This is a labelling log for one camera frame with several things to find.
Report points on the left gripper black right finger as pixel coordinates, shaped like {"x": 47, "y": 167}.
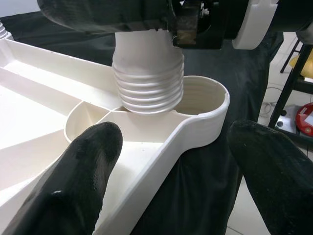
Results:
{"x": 274, "y": 183}

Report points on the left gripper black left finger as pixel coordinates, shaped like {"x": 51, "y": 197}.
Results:
{"x": 73, "y": 183}

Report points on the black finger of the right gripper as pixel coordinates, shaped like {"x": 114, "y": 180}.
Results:
{"x": 102, "y": 14}

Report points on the white plastic table top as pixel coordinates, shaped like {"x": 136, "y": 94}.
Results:
{"x": 36, "y": 85}

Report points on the black table cloth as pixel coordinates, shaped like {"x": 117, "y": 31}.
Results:
{"x": 207, "y": 183}

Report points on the red round object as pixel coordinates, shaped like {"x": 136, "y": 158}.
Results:
{"x": 304, "y": 117}

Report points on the yellow object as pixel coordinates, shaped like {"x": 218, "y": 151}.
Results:
{"x": 301, "y": 66}

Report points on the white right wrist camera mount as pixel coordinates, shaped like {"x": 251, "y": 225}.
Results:
{"x": 254, "y": 24}

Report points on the black metal stand frame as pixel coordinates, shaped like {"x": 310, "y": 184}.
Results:
{"x": 291, "y": 85}

